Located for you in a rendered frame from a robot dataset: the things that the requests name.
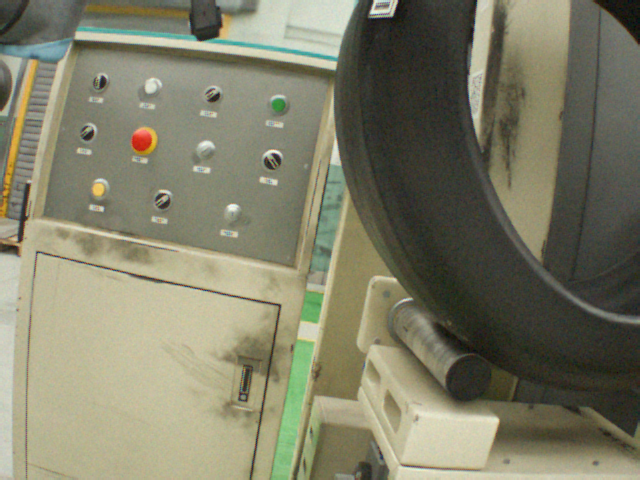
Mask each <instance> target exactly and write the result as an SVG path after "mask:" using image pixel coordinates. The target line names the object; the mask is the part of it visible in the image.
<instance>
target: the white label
mask: <svg viewBox="0 0 640 480"><path fill-rule="evenodd" d="M397 1H398V0H374V1H373V4H372V7H371V10H370V13H369V16H368V18H378V17H392V16H393V14H394V11H395V8H396V5H397Z"/></svg>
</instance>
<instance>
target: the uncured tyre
mask: <svg viewBox="0 0 640 480"><path fill-rule="evenodd" d="M373 1H374V0H358V1H357V3H356V5H355V7H354V9H353V11H352V13H351V16H350V18H349V21H348V23H347V26H346V29H345V32H344V35H343V38H342V42H341V45H340V49H339V54H338V59H337V65H336V72H335V82H334V122H335V132H336V140H337V146H338V152H339V157H340V161H341V166H342V170H343V173H344V177H345V180H346V184H347V187H348V190H349V193H350V196H351V199H352V201H353V204H354V206H355V209H356V211H357V214H358V216H359V218H360V221H361V223H362V225H363V227H364V229H365V231H366V233H367V235H368V237H369V239H370V240H371V242H372V244H373V246H374V247H375V249H376V251H377V252H378V254H379V256H380V257H381V259H382V260H383V262H384V263H385V265H386V266H387V268H388V269H389V270H390V271H391V272H392V273H394V274H395V275H396V276H398V277H399V278H400V279H398V278H397V277H396V276H394V275H393V274H392V275H393V276H394V277H395V278H396V280H397V281H398V282H399V284H400V285H401V286H402V287H403V288H404V290H405V291H406V292H407V293H408V294H409V295H410V296H411V297H412V298H413V299H414V300H415V301H416V302H417V303H418V304H419V305H420V306H421V307H422V308H423V309H424V310H425V311H426V312H427V313H428V314H429V315H430V316H432V317H433V318H434V319H435V320H436V321H438V322H439V323H440V324H441V325H443V326H444V327H445V328H446V329H448V328H447V327H446V326H445V325H444V324H443V323H442V322H441V321H440V320H439V319H438V318H437V317H438V316H446V315H447V317H448V318H449V319H450V320H451V321H452V322H453V323H454V324H455V325H456V326H457V327H458V328H459V329H460V330H461V331H462V332H463V333H464V334H465V335H466V336H467V337H468V338H469V339H470V340H471V341H473V342H474V343H475V344H471V345H467V346H468V347H470V348H471V349H472V350H473V351H475V352H476V353H477V354H479V355H480V356H482V357H483V358H485V359H486V360H488V361H489V362H491V363H492V364H494V365H495V366H497V367H499V368H501V369H502V370H504V371H506V372H508V373H510V374H512V375H514V376H517V377H519V378H521V379H524V380H526V381H529V382H532V383H534V384H538V385H541V386H544V387H548V388H552V389H557V390H562V391H569V392H580V393H602V392H613V391H621V390H628V389H634V388H639V387H640V241H639V242H638V243H637V244H636V245H635V247H634V248H633V249H632V250H631V251H630V252H629V253H628V254H626V255H625V256H624V257H623V258H622V259H620V260H619V261H618V262H616V263H615V264H614V265H612V266H610V267H609V268H607V269H605V270H603V271H602V272H599V273H597V274H595V275H592V276H590V277H587V278H583V279H580V280H575V281H569V282H558V281H557V280H556V279H555V278H554V277H553V276H552V275H551V274H550V273H549V272H548V271H547V270H546V269H545V268H544V267H543V266H542V265H541V263H540V262H539V261H538V260H537V259H536V257H535V256H534V255H533V254H532V252H531V251H530V250H529V248H528V247H527V246H526V244H525V243H524V241H523V240H522V238H521V237H520V235H519V234H518V232H517V231H516V229H515V227H514V226H513V224H512V222H511V221H510V219H509V217H508V215H507V213H506V211H505V210H504V208H503V206H502V204H501V202H500V200H499V197H498V195H497V193H496V191H495V188H494V186H493V184H492V181H491V179H490V176H489V174H488V171H487V168H486V165H485V163H484V160H483V156H482V153H481V150H480V147H479V143H478V139H477V135H476V132H475V127H474V123H473V118H472V112H471V106H470V99H469V90H468V77H467V54H468V41H469V34H470V28H471V23H472V18H473V14H474V11H475V7H476V4H477V1H478V0H398V1H397V5H396V8H395V11H394V14H393V16H392V17H378V18H368V16H369V13H370V10H371V7H372V4H373ZM591 1H593V2H594V3H596V4H597V5H599V6H600V7H602V8H603V9H604V10H606V11H607V12H608V13H609V14H611V15H612V16H613V17H614V18H615V19H616V20H617V21H618V22H619V23H620V24H621V25H622V26H623V27H624V28H625V29H626V30H627V31H628V32H629V33H630V34H631V36H632V37H633V38H634V39H635V41H636V42H637V43H638V45H639V46H640V0H591ZM436 316H437V317H436ZM448 330H449V329H448ZM449 331H450V330H449ZM450 332H451V331H450ZM451 333H452V332H451ZM452 334H453V333H452Z"/></svg>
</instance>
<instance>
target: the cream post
mask: <svg viewBox="0 0 640 480"><path fill-rule="evenodd" d="M480 10H481V0H478V4H477V14H476V24H475V34H474V43H473V52H472V61H471V70H470V79H469V87H468V90H469V96H470V87H471V79H472V74H474V73H476V72H478V71H480V70H482V69H484V71H483V81H482V89H481V98H480V107H479V115H478V118H475V119H473V123H474V127H475V132H476V135H477V139H478V143H479V147H480V150H481V153H482V156H483V160H484V163H485V165H486V168H487V171H488V174H489V176H490V179H491V181H492V184H493V186H494V188H495V191H496V193H497V195H498V197H499V200H500V202H501V204H502V206H503V208H504V210H505V211H506V213H507V215H508V217H509V219H510V221H511V222H512V224H513V226H514V227H515V229H516V231H517V232H518V234H519V235H520V237H521V238H522V240H523V241H524V243H525V244H526V246H527V247H528V248H529V250H530V251H531V252H532V254H533V255H534V256H535V257H536V259H537V260H538V261H539V262H540V263H541V265H542V264H543V259H544V253H545V248H546V242H547V236H548V230H549V224H550V218H551V211H552V204H553V197H554V190H555V183H556V175H557V167H558V158H559V150H560V140H561V130H562V120H563V109H564V97H565V84H566V69H567V53H568V35H569V14H570V0H489V1H488V7H486V8H485V9H484V10H482V11H481V12H480ZM515 380H516V376H514V375H512V374H510V373H508V372H506V371H504V370H497V369H491V381H490V384H489V386H488V388H487V390H486V391H485V392H484V393H483V394H482V395H481V396H480V397H478V398H479V399H481V400H493V401H506V402H509V401H510V397H511V394H512V390H513V387H514V383H515Z"/></svg>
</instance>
